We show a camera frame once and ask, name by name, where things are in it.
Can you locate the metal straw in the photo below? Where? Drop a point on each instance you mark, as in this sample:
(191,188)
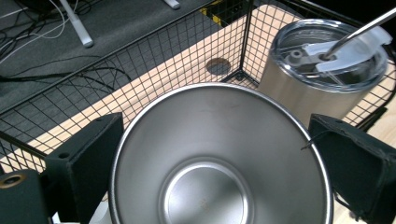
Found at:
(358,32)

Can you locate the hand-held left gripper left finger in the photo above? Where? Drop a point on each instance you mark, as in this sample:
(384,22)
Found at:
(84,161)

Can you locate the black and yellow object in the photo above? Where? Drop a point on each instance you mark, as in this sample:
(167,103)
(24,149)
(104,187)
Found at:
(230,11)

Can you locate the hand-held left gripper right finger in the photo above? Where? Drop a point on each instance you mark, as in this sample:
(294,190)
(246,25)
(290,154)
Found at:
(358,168)

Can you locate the white stand leg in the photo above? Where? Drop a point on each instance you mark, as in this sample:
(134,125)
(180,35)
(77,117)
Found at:
(79,28)
(172,3)

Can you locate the round table grommet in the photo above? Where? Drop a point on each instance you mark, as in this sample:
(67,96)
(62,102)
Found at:
(218,66)

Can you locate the stainless steel cup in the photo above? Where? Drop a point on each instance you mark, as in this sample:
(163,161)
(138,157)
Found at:
(218,124)

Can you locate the steel tumbler with clear lid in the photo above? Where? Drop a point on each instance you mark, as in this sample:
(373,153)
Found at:
(295,96)

